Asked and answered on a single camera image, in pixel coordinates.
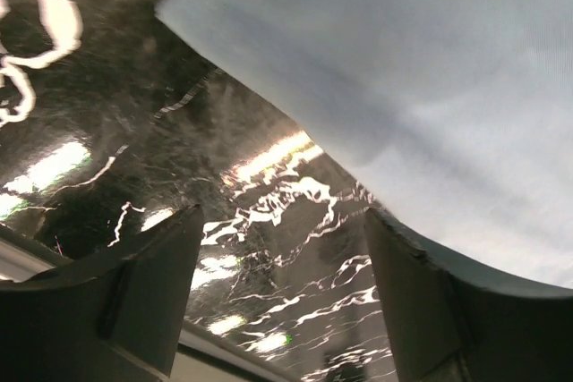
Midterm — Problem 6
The blue-grey t shirt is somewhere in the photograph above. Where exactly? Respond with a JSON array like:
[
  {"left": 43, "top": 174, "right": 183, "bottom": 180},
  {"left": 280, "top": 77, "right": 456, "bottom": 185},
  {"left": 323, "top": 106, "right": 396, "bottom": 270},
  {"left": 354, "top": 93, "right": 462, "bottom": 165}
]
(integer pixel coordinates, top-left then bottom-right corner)
[{"left": 157, "top": 0, "right": 572, "bottom": 287}]

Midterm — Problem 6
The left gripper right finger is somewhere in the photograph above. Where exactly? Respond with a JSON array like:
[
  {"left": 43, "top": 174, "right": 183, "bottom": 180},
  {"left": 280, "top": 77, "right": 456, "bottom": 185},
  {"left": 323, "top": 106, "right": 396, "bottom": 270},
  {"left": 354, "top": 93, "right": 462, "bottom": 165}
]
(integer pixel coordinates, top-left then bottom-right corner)
[{"left": 364, "top": 208, "right": 572, "bottom": 380}]

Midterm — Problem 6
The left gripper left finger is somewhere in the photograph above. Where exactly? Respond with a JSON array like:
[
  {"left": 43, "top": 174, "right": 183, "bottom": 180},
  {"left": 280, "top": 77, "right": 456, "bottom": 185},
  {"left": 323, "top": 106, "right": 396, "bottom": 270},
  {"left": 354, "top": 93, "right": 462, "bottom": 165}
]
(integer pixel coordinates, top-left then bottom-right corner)
[{"left": 26, "top": 204, "right": 206, "bottom": 377}]

